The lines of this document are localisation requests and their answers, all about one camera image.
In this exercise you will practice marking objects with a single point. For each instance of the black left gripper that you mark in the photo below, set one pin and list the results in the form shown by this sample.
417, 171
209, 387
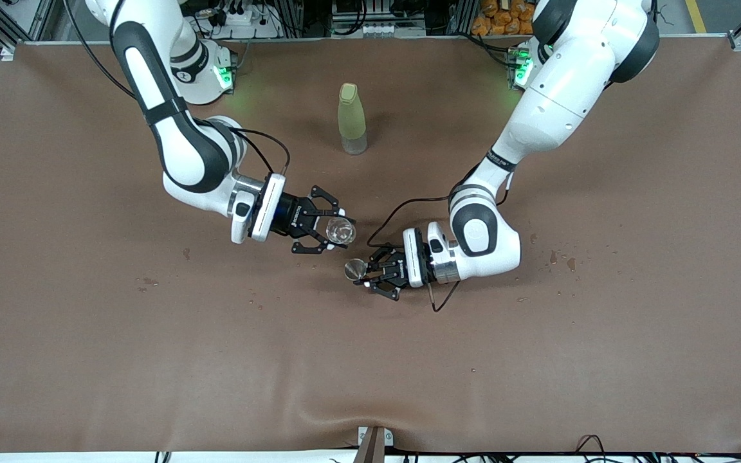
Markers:
398, 271

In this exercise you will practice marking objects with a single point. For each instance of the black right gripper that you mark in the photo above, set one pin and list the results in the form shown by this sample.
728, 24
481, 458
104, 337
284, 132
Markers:
290, 215

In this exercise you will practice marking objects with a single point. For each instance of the small clear glass cup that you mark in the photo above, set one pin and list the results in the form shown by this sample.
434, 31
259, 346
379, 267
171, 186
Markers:
341, 233

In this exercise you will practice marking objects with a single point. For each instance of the steel jigger measuring cup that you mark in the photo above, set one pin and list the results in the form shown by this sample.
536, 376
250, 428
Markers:
355, 269

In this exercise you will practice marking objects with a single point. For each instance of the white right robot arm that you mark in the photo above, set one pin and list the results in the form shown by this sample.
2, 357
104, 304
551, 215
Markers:
184, 148

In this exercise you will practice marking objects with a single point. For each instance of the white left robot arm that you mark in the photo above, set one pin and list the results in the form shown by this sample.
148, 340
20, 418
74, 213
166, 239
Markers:
563, 83

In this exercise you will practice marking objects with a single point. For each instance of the brown table cover mat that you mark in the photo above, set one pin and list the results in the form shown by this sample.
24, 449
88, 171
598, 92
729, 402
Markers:
370, 360

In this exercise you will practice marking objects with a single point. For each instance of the yellow-green translucent bottle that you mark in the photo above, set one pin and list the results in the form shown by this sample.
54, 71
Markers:
352, 116

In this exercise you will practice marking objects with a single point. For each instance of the white connector block row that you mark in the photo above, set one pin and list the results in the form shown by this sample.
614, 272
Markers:
377, 29

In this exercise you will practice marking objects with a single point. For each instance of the white power strip with plugs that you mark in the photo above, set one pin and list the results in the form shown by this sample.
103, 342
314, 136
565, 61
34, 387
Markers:
248, 19

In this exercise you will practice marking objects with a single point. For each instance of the orange snack packet pile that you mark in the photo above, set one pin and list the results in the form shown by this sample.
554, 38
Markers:
505, 19

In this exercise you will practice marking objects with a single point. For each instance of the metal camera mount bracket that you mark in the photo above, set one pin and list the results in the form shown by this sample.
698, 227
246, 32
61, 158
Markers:
374, 444

